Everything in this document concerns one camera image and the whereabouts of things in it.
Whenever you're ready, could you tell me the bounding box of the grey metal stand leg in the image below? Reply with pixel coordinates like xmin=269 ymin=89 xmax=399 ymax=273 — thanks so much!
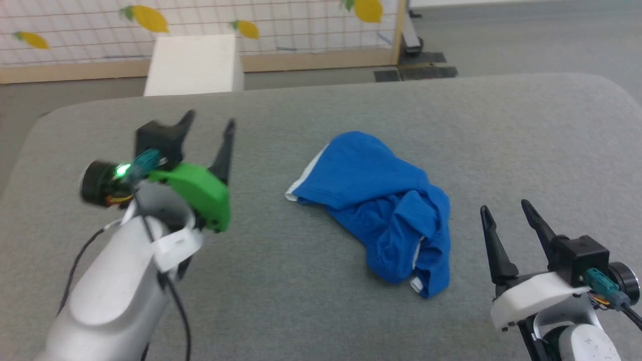
xmin=400 ymin=0 xmax=425 ymax=55

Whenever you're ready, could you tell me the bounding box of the black cable with teal plug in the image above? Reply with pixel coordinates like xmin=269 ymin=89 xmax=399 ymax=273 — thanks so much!
xmin=583 ymin=267 xmax=642 ymax=332
xmin=131 ymin=148 xmax=193 ymax=361

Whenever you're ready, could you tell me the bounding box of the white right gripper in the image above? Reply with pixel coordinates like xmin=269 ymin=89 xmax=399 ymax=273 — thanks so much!
xmin=479 ymin=199 xmax=641 ymax=331

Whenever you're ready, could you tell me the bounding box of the white box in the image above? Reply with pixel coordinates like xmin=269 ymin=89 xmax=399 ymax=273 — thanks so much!
xmin=143 ymin=34 xmax=245 ymax=97

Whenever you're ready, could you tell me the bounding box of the blue garment with white trim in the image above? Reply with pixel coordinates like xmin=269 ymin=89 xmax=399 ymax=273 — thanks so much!
xmin=285 ymin=131 xmax=452 ymax=299

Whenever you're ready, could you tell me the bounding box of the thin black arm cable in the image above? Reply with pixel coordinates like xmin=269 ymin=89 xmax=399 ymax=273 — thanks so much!
xmin=56 ymin=221 xmax=123 ymax=316

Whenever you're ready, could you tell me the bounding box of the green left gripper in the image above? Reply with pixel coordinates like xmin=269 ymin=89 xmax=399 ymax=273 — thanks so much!
xmin=79 ymin=110 xmax=237 ymax=233

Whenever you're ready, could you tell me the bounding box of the wooden framed net fence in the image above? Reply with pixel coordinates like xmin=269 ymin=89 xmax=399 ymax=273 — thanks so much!
xmin=0 ymin=0 xmax=408 ymax=85

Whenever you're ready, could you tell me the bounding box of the grey fabric sofa seat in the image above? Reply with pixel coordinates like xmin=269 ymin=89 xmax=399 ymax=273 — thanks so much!
xmin=0 ymin=72 xmax=642 ymax=361

